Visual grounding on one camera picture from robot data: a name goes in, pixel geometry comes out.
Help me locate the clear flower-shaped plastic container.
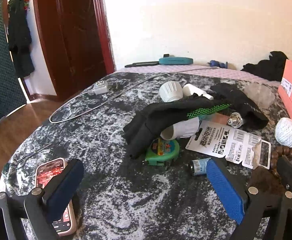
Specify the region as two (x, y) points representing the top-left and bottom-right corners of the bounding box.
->
(244, 83), (276, 109)

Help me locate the brown wooden bead bracelet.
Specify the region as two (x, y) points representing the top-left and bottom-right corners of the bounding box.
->
(270, 146), (292, 178)

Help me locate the white charger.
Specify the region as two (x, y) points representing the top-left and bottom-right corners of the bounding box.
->
(93, 80), (111, 96)

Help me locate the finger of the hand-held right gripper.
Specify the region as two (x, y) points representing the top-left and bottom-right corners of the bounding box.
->
(276, 156), (292, 198)

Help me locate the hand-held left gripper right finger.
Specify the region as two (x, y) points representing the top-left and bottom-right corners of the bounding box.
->
(206, 158), (292, 240)

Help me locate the blue battery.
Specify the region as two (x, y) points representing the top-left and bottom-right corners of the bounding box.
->
(189, 158), (211, 177)

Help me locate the dark red wooden door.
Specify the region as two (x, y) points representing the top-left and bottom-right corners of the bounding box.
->
(32, 0), (116, 101)

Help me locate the grey marbled blanket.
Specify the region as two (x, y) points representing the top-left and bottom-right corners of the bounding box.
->
(0, 71), (292, 240)

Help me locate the blue toy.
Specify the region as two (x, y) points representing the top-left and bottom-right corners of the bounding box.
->
(209, 60), (229, 69)

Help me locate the white battery packaging card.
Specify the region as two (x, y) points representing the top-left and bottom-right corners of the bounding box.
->
(185, 120), (272, 170)

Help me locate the white twine ball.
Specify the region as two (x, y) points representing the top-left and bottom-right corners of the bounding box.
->
(275, 117), (292, 148)

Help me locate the small white bottle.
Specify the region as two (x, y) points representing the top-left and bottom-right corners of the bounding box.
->
(183, 83), (214, 101)

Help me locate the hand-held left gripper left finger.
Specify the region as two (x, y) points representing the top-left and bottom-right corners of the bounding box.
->
(0, 158), (84, 240)

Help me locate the green tape measure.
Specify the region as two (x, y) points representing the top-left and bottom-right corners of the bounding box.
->
(144, 137), (180, 168)

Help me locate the hanging black coat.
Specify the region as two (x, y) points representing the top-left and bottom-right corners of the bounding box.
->
(7, 0), (35, 78)

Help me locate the pink checked sheet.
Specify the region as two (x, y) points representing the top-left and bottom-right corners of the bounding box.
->
(115, 64), (282, 83)

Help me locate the teal case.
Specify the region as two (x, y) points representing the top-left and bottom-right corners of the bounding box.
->
(159, 57), (194, 66)

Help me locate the black glove with green mesh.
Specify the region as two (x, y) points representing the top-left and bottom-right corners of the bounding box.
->
(123, 96), (232, 159)

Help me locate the flat black object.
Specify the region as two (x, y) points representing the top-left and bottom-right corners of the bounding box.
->
(124, 61), (160, 68)

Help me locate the smartphone in pink case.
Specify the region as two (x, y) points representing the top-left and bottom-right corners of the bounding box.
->
(35, 157), (77, 237)

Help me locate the white bulb housing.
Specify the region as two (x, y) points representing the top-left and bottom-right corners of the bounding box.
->
(159, 81), (184, 103)

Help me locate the pile of black clothes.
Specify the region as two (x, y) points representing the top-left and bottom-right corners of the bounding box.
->
(240, 51), (289, 82)

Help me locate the white ribbed cup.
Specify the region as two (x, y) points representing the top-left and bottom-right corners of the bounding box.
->
(160, 117), (200, 141)

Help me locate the thin wire hook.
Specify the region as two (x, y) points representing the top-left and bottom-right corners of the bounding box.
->
(13, 142), (52, 166)

